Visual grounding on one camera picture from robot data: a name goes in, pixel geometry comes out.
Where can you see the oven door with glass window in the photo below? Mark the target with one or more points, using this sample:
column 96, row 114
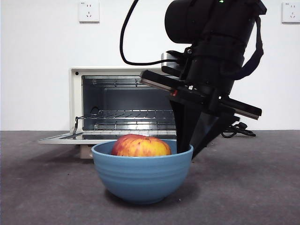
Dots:
column 70, row 140

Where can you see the red yellow apple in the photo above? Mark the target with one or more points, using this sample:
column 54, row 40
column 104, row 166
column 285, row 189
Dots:
column 140, row 146

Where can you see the white wall socket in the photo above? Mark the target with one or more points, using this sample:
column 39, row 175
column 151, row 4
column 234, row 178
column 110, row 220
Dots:
column 89, row 11
column 291, row 12

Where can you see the cream toaster oven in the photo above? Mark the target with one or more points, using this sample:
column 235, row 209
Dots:
column 76, row 98

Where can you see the blue bowl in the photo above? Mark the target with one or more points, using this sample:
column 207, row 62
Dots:
column 140, row 178

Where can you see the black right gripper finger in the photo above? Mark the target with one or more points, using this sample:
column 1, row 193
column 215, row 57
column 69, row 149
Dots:
column 211, row 126
column 182, row 126

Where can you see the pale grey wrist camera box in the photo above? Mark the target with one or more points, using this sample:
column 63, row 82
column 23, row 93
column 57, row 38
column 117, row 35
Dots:
column 170, row 61

